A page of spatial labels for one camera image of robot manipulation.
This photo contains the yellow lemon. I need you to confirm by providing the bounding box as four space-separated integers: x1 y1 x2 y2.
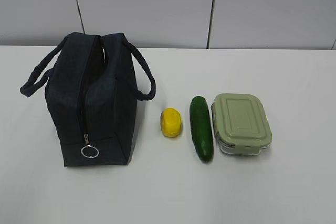
160 108 182 137

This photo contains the green cucumber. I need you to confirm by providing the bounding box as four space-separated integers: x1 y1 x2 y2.
190 96 214 163

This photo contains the dark navy fabric lunch bag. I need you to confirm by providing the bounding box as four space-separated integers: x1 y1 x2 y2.
20 32 156 167

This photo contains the glass container with green lid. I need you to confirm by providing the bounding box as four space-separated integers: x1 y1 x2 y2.
211 93 272 155

